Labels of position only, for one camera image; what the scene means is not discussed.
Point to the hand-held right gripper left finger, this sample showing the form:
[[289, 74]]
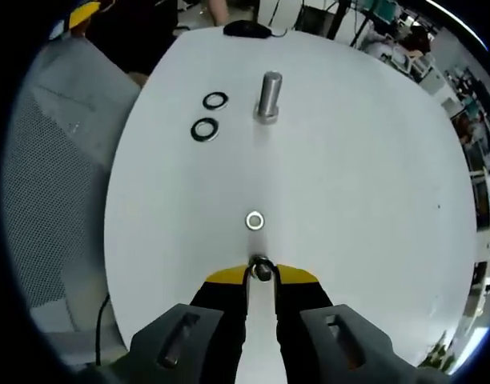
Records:
[[213, 320]]

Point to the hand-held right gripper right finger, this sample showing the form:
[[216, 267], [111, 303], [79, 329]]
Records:
[[309, 320]]

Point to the large dark washer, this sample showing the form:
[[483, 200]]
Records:
[[205, 129], [215, 100]]

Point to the thick threaded stud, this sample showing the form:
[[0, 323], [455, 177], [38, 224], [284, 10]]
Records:
[[270, 96]]

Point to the black computer mouse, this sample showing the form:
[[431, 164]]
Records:
[[247, 29]]

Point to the grey mesh office chair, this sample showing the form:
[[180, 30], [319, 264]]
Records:
[[49, 180]]

